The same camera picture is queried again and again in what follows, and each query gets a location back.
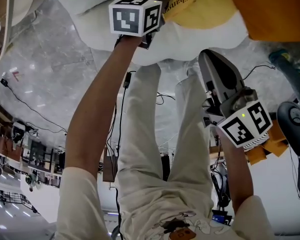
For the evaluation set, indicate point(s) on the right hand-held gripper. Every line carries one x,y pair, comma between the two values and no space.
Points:
240,126

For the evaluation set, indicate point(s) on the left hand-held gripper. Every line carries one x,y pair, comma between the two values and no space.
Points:
126,21

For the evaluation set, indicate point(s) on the yellow book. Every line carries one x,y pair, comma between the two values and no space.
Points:
182,1

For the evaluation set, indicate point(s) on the person's right forearm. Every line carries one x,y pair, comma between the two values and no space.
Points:
235,174

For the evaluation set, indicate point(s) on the person's left forearm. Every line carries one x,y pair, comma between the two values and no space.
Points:
102,84

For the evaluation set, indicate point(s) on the person's white shoe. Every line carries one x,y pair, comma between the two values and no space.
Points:
193,68

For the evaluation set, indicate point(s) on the yellow round cushion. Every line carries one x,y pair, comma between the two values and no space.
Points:
210,14

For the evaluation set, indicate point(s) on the dark teal rolled mat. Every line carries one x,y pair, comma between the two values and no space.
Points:
290,69

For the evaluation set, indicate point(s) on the black white striped cloth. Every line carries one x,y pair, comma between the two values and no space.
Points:
255,142

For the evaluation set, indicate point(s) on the orange storage box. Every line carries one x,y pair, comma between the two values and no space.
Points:
260,154

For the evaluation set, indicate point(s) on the orange pillow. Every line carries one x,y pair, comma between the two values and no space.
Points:
277,14

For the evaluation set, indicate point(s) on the black wheeled stand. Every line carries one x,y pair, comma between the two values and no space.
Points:
292,134

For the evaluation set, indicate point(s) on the person's cream trousers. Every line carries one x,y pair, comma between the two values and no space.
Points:
140,134

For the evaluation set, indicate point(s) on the white round low table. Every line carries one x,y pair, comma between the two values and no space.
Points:
30,4

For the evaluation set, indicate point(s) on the black monitor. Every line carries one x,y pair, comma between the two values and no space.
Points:
218,217

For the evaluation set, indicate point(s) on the person's cream printed T-shirt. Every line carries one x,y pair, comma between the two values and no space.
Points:
80,204

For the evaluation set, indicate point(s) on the white and black device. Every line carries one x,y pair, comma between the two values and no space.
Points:
18,132

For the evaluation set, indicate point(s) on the brown wooden cabinet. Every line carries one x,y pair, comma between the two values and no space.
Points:
7,146

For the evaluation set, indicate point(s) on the black metal railing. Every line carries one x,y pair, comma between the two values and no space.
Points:
5,196

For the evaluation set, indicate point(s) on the black metal frame table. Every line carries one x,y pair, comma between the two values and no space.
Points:
37,149

